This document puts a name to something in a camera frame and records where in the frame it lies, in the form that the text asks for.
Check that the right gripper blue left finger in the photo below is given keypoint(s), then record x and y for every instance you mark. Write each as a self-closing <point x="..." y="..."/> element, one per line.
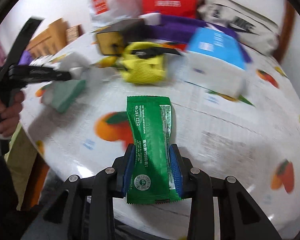
<point x="124" y="167"/>

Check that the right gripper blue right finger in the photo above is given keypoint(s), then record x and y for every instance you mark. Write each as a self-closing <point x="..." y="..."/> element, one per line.
<point x="180" y="167"/>

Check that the green snack packet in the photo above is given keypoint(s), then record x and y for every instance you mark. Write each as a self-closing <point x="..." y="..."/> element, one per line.
<point x="150" y="119"/>

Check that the green sponge cloth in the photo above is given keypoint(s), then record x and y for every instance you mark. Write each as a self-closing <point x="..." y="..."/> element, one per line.
<point x="59" y="95"/>

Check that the white soft cloth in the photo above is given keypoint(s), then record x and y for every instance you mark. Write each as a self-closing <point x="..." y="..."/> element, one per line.
<point x="73" y="66"/>

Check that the person's left hand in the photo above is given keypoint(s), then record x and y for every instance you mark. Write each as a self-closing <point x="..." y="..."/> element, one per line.
<point x="11" y="115"/>

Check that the wooden headboard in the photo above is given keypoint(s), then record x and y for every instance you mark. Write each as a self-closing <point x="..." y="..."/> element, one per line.
<point x="50" y="41"/>

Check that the brown framed board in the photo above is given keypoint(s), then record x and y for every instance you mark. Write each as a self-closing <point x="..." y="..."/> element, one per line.
<point x="73" y="33"/>

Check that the fruit print tablecloth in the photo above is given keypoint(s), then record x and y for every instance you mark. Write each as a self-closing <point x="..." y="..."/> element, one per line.
<point x="256" y="141"/>

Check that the blue tissue pack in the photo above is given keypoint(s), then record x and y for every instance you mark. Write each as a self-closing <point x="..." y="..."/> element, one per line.
<point x="215" y="62"/>

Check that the dark green tin box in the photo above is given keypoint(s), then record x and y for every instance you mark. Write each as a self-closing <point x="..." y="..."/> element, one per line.
<point x="113" y="39"/>

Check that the white Miniso plastic bag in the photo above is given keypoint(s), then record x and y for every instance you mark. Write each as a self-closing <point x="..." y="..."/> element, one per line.
<point x="107" y="12"/>

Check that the purple towel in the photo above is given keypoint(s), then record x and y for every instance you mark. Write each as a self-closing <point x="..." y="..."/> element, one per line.
<point x="177" y="30"/>

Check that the grey Nike bag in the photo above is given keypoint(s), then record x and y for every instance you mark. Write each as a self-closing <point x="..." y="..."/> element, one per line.
<point x="253" y="29"/>

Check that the brown wooden door frame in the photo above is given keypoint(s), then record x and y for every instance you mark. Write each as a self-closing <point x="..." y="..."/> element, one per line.
<point x="286" y="32"/>

